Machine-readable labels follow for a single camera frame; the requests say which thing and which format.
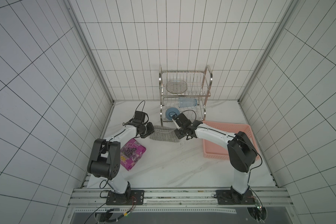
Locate grey striped square dishcloth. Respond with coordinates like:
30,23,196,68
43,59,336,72
149,126,180,143

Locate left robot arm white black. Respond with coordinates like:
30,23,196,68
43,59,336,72
87,122,154,204

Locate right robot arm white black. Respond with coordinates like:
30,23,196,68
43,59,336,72
172,113,259,204

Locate blue bowl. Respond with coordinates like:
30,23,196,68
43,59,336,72
165,107,180,121

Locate magenta snack bag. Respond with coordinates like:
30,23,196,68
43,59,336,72
120,139,146,171

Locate clear plastic bottle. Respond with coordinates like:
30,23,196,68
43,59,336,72
178,97,197,108

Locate pink plastic basket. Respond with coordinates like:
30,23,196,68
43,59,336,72
203,121,260,160

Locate steel two-tier dish rack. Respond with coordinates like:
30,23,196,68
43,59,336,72
159,65,213,125

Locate clear glass plate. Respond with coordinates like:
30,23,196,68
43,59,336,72
166,80,188,95

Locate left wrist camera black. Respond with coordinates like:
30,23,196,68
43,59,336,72
133,111,146,123

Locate aluminium mounting rail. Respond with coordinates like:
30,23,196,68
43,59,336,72
68,187,293,208

